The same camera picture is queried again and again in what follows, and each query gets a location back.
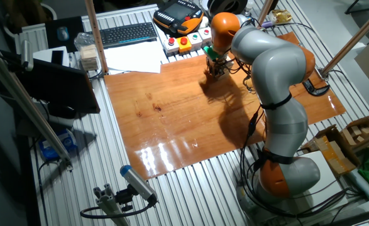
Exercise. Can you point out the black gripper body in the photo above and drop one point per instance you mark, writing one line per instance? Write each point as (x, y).
(216, 65)

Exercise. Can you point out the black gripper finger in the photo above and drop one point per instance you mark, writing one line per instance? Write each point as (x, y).
(219, 76)
(212, 74)

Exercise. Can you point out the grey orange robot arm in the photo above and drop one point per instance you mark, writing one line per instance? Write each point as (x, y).
(278, 66)

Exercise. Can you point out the green wrist adapter flange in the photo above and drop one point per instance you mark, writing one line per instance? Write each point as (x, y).
(210, 52)

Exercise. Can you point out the grey box small red button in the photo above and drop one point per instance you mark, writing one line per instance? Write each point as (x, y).
(205, 36)

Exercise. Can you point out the grey box green button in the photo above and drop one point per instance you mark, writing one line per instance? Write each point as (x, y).
(195, 42)

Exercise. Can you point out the yellow box red button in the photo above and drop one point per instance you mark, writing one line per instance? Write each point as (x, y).
(184, 46)

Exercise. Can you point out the white round object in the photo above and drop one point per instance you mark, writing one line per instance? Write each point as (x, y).
(204, 22)

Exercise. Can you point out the black filament spool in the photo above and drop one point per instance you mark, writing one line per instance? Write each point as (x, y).
(228, 6)

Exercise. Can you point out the black orange teach pendant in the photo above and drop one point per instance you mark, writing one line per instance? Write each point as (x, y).
(178, 14)

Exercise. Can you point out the orange wooden board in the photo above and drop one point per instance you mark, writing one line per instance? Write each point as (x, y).
(171, 125)

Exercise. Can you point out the small purple tube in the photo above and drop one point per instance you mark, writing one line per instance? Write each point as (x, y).
(266, 24)

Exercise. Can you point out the white paper sheets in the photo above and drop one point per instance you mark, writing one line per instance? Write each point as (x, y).
(134, 58)

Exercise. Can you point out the gold foil wrapper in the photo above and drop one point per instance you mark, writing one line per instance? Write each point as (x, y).
(281, 16)

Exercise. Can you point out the black clamp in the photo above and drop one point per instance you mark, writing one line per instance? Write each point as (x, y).
(308, 88)

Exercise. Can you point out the black computer keyboard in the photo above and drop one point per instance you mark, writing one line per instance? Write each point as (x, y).
(127, 34)

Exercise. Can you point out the clear bag of wooden blocks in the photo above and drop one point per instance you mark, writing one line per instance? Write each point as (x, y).
(89, 56)

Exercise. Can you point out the open cardboard box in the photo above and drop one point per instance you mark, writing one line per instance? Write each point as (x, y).
(344, 138)

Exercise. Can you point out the black mouse pad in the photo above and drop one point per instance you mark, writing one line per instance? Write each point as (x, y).
(77, 28)

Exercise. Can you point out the tan taped cardboard box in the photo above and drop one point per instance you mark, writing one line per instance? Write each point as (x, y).
(338, 160)

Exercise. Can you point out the loose wooden block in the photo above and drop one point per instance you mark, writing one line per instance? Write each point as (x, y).
(356, 131)
(367, 131)

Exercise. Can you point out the black flat monitor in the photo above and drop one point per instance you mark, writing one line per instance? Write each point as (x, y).
(61, 84)

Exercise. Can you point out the grey computer mouse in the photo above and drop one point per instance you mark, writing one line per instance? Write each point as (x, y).
(63, 33)

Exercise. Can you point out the aluminium profile stand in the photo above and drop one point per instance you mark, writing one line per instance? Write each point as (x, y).
(108, 204)

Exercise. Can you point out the white flat box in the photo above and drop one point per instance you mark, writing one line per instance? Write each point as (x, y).
(42, 56)

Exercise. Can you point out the blue wipes packet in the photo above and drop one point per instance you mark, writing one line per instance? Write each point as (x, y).
(57, 147)

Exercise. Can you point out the white paper roll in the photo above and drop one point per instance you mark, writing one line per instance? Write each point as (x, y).
(360, 185)

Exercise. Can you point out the wooden frame pole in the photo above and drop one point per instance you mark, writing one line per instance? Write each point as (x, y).
(360, 31)
(264, 12)
(95, 34)

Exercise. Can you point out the silver camera blue tip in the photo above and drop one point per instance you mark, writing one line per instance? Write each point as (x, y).
(137, 183)

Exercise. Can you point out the black camera ball mount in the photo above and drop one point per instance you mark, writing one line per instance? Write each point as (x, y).
(124, 197)

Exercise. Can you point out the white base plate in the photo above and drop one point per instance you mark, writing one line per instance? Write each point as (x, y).
(328, 188)

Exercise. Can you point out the aluminium frame bar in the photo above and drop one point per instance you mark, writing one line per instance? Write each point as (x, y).
(30, 106)

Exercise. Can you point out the silver depth camera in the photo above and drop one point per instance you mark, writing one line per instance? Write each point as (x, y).
(27, 56)

